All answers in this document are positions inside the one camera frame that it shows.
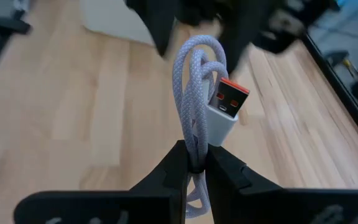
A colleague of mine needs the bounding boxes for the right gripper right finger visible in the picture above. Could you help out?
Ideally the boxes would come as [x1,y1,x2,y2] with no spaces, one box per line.
[205,144,358,224]

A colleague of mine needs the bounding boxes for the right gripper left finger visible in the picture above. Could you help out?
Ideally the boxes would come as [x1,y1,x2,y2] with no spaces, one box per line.
[13,139,190,224]

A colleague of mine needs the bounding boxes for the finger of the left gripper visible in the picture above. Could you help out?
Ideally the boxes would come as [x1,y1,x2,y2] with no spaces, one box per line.
[125,0,180,58]
[219,17,252,76]

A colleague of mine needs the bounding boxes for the lavender braided USB cable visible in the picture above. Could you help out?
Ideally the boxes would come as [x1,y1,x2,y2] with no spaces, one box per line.
[172,34,250,219]

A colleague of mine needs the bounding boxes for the white plastic bin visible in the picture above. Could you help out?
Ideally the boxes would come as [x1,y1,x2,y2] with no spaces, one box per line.
[79,0,155,46]

